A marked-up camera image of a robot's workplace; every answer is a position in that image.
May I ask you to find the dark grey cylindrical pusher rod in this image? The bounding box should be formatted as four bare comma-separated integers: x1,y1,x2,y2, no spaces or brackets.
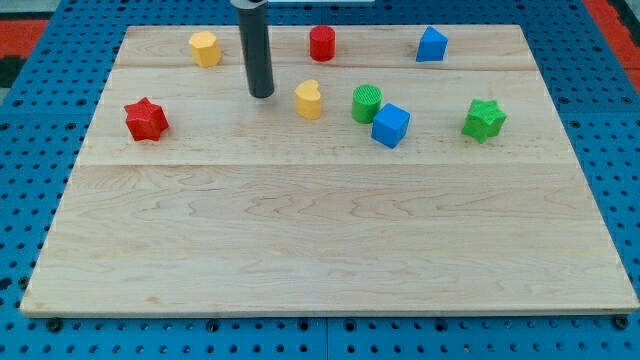
230,0,274,99

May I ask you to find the yellow heart block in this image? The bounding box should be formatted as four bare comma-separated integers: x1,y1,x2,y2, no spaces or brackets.
294,79,322,120

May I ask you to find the yellow hexagon block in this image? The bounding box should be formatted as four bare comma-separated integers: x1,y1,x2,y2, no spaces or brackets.
189,31,222,67

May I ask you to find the red cylinder block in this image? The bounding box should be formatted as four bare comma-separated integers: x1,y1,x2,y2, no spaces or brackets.
309,25,336,62

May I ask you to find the green cylinder block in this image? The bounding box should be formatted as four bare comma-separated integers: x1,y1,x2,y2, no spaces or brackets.
352,84,382,124

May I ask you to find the red star block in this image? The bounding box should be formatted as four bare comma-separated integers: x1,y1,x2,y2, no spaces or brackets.
124,97,169,141

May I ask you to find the blue cube block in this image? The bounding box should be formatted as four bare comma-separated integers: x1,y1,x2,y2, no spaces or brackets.
371,103,411,148

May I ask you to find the blue triangle block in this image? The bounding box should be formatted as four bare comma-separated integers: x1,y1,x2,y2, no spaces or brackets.
416,26,448,62

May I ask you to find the light wooden board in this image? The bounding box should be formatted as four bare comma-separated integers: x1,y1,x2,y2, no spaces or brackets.
21,25,639,318

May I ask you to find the green star block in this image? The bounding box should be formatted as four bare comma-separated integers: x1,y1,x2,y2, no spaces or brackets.
461,99,507,143

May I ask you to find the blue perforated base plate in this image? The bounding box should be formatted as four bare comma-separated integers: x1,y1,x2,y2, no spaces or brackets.
1,0,639,359

